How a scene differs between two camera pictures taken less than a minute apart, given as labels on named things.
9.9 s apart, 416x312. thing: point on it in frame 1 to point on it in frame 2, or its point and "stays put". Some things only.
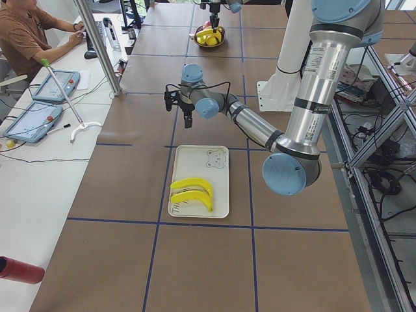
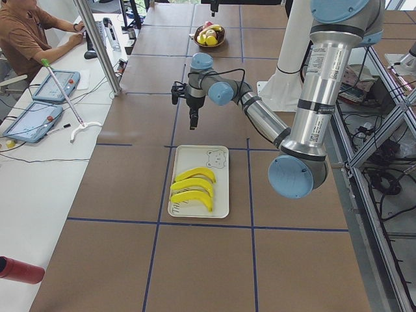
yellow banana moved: (186, 195) stays put
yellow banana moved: (192, 182) stays put
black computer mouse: (90, 54) stays put
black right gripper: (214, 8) to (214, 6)
